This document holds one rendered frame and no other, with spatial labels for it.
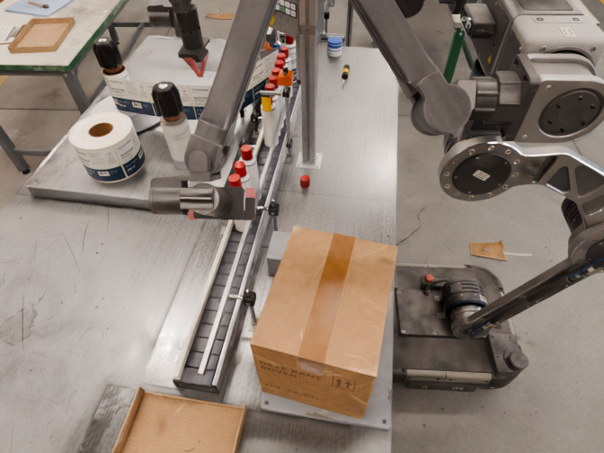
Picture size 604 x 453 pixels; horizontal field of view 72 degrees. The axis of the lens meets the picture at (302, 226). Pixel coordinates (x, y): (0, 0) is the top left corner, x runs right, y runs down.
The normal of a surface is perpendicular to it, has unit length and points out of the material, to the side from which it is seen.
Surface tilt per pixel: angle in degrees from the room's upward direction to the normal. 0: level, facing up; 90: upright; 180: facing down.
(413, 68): 44
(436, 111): 50
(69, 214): 0
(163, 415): 0
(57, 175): 0
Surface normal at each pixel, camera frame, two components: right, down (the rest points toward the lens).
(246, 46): 0.00, 0.20
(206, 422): -0.02, -0.64
